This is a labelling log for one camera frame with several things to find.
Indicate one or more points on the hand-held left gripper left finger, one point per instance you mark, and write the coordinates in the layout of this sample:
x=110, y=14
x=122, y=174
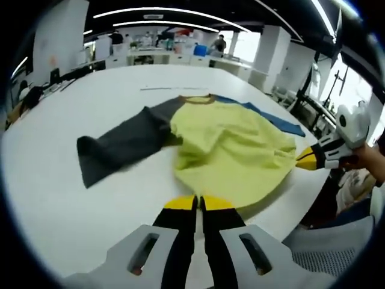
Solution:
x=185, y=241

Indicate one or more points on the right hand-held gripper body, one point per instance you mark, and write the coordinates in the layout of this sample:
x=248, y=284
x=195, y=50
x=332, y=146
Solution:
x=355, y=126

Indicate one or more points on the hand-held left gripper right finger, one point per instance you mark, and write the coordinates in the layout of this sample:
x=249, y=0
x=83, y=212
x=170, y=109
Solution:
x=216, y=241

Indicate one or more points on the yellow blue grey garment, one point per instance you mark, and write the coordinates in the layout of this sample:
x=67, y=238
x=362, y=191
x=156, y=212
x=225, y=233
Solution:
x=225, y=144

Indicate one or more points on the person's right hand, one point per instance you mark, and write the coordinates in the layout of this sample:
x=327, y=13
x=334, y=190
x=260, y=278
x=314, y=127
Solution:
x=368, y=159

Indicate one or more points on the beige cloth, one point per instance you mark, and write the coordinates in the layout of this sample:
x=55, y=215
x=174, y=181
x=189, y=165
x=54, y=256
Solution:
x=353, y=186

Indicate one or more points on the dark blue cloth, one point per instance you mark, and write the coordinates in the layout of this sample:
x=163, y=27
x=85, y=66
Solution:
x=340, y=212

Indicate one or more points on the grey mesh office chair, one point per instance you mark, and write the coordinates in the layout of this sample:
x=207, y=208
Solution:
x=325, y=250

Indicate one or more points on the white square pillar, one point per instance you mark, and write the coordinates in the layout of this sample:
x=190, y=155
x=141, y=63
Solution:
x=272, y=57
x=60, y=36

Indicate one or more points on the blue plastic bin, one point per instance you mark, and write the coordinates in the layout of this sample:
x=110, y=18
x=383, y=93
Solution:
x=200, y=50

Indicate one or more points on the white tall box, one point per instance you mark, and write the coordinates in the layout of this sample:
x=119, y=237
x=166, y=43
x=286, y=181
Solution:
x=102, y=49

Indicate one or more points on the white ceiling light strips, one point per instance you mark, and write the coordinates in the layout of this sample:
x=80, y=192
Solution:
x=162, y=9

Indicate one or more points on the ceiling air vent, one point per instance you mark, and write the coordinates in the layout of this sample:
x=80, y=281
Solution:
x=153, y=16

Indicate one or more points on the black metal frame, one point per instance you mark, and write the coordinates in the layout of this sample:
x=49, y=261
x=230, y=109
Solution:
x=312, y=105

